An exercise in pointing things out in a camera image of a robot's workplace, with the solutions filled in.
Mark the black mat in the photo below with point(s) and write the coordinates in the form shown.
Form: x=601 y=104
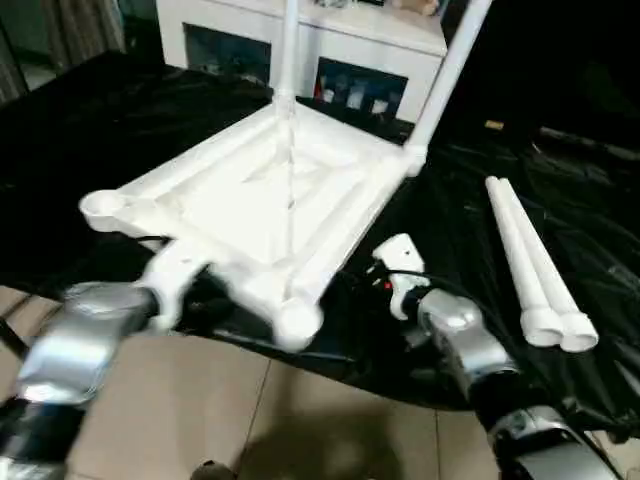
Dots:
x=100 y=140

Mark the white plastic table top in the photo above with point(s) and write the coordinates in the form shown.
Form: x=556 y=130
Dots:
x=250 y=200

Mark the white cabinet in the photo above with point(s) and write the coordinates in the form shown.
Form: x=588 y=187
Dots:
x=350 y=35

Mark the black stand strut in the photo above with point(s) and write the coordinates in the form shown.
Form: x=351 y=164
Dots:
x=12 y=342

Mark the small yellow label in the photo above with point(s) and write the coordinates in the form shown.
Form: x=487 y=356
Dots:
x=495 y=124

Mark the grey curtain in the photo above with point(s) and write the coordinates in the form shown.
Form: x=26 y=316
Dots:
x=60 y=40

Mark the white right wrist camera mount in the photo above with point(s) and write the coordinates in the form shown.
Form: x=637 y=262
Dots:
x=400 y=250

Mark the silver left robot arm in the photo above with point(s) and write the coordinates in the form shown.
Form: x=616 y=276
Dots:
x=75 y=340

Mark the white plastic table leg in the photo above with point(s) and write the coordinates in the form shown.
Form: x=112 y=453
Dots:
x=520 y=260
x=445 y=75
x=286 y=50
x=545 y=270

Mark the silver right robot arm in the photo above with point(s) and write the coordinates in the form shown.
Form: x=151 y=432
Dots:
x=465 y=335

